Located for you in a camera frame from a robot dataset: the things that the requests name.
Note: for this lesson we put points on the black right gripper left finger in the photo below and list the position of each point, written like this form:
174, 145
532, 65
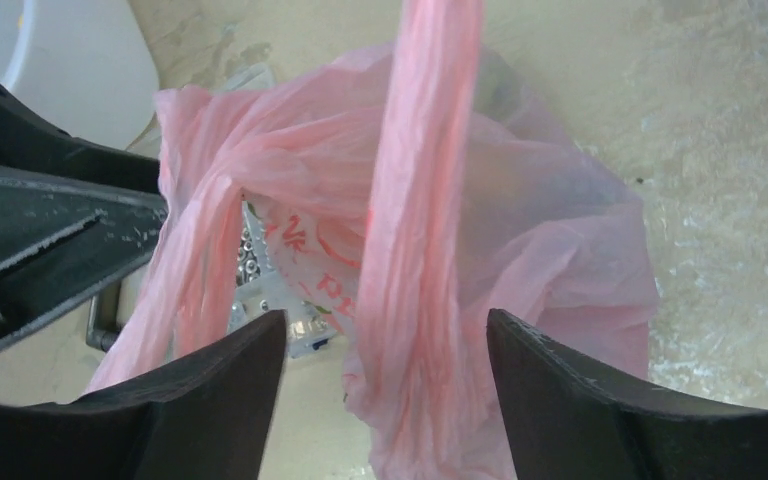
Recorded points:
203, 416

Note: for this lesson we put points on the white plastic basin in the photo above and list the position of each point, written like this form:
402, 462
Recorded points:
83, 66

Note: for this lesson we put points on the pink plastic bag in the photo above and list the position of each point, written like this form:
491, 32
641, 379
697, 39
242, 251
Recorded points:
404, 202

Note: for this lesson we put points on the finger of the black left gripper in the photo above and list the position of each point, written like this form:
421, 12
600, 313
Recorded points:
30, 143
63, 241

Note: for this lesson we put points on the clear plastic screw organizer box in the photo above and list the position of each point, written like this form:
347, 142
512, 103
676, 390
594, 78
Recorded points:
260, 288

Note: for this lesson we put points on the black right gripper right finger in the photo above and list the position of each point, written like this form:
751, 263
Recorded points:
570, 416

